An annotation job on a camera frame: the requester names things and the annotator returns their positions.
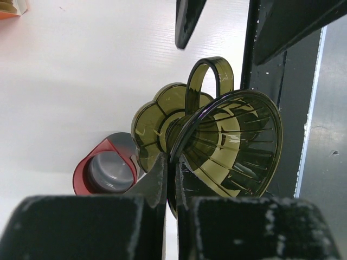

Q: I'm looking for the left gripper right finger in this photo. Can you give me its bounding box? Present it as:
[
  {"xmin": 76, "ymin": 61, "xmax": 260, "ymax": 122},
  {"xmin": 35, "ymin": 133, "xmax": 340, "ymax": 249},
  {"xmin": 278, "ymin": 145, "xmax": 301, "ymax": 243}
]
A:
[{"xmin": 175, "ymin": 157, "xmax": 341, "ymax": 259}]

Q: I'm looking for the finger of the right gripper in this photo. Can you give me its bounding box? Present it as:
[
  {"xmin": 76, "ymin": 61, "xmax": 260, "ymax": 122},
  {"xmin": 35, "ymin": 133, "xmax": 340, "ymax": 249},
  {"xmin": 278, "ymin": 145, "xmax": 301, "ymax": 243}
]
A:
[
  {"xmin": 254, "ymin": 0, "xmax": 346, "ymax": 65},
  {"xmin": 175, "ymin": 0, "xmax": 206, "ymax": 49}
]

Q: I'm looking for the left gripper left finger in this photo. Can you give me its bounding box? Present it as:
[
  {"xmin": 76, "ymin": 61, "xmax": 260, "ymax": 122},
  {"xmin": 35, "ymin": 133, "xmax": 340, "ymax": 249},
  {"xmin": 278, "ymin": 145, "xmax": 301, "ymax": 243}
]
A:
[{"xmin": 1, "ymin": 153, "xmax": 168, "ymax": 259}]

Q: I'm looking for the olive green plastic dripper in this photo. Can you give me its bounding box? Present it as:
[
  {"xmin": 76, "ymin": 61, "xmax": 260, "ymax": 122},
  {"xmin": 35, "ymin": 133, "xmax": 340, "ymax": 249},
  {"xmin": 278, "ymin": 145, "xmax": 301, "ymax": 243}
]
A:
[{"xmin": 131, "ymin": 56, "xmax": 284, "ymax": 220}]

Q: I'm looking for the orange coffee filter box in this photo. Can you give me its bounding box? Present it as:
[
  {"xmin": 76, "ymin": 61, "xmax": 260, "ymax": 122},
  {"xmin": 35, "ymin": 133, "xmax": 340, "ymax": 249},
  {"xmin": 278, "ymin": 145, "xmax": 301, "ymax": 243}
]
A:
[{"xmin": 0, "ymin": 0, "xmax": 28, "ymax": 20}]

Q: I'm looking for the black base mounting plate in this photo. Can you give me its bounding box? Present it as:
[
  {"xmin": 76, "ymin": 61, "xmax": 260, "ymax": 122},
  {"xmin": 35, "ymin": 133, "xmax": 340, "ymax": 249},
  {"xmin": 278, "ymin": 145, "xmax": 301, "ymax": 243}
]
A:
[{"xmin": 241, "ymin": 1, "xmax": 322, "ymax": 198}]

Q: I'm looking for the grey carafe with red rim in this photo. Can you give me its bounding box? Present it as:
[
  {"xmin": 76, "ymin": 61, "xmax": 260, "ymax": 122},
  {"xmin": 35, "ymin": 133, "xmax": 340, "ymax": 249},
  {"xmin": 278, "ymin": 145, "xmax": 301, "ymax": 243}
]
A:
[{"xmin": 72, "ymin": 132, "xmax": 145, "ymax": 196}]

